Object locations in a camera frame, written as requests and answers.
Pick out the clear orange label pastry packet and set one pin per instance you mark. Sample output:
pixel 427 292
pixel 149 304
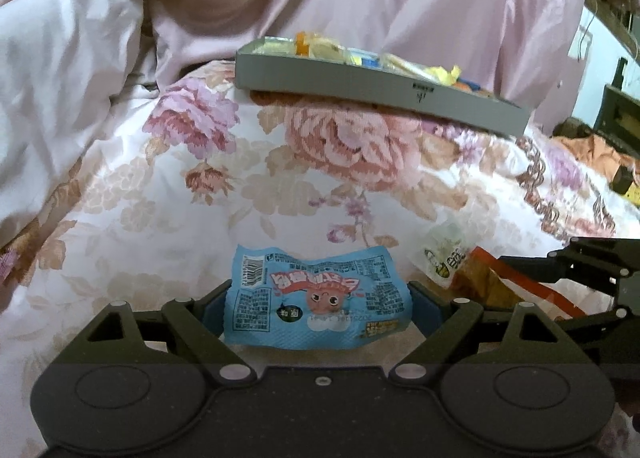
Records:
pixel 327 48

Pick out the dark wooden furniture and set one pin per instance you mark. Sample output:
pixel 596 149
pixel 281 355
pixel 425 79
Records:
pixel 620 108

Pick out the orange and blue snack packet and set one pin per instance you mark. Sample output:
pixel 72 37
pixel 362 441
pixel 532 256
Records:
pixel 467 86

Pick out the clear gold snack packet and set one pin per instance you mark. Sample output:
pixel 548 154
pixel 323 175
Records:
pixel 440 253

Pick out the yellow candy wrapper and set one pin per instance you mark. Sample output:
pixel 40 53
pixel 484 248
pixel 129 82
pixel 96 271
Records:
pixel 442 74

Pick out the blue cartoon snack packet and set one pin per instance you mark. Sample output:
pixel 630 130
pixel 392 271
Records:
pixel 320 303

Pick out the white quilt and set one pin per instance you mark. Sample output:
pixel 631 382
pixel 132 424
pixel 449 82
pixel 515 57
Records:
pixel 65 103

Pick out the orange cloth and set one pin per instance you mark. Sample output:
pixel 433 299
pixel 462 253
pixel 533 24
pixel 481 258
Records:
pixel 595 156

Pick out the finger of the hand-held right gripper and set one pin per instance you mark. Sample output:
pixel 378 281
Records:
pixel 605 333
pixel 590 263

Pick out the red dried tofu snack packet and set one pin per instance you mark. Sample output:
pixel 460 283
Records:
pixel 480 285

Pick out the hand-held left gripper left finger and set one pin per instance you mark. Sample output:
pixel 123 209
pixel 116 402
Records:
pixel 214 313

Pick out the floral bedspread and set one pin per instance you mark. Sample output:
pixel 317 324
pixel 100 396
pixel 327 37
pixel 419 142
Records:
pixel 165 218

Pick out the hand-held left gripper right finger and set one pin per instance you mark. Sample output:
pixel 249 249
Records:
pixel 425 308

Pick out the grey cardboard box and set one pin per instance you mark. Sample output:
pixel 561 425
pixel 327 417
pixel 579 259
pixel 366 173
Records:
pixel 350 86

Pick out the dark object on orange cloth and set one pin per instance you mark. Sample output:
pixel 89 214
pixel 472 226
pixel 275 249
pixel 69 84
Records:
pixel 627 185

